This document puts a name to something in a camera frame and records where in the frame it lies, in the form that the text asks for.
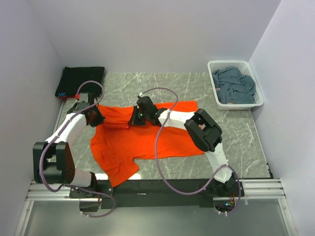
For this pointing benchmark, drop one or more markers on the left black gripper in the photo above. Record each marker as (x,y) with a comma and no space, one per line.
(100,118)

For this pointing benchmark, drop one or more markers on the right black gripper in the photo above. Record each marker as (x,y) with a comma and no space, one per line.
(134,120)

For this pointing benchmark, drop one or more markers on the orange t shirt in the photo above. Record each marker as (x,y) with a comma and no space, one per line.
(116,144)

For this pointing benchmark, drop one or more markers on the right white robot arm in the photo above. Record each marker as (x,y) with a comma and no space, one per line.
(204,132)

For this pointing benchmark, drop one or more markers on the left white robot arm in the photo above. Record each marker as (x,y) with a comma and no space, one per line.
(53,164)

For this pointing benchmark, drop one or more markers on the folded red t shirt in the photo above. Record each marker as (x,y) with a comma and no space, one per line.
(67,97)

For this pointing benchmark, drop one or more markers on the folded black t shirt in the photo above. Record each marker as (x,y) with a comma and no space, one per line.
(73,77)

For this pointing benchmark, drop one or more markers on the black base crossbar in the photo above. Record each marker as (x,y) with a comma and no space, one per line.
(155,193)

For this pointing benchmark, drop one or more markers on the grey blue t shirt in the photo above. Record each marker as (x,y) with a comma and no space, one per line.
(234,87)

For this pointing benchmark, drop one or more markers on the white plastic laundry basket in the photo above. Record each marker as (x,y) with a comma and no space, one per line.
(245,69)

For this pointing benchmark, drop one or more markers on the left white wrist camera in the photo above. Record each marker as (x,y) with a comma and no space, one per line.
(82,97)

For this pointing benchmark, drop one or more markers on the aluminium frame rail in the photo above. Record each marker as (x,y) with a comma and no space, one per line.
(262,211)

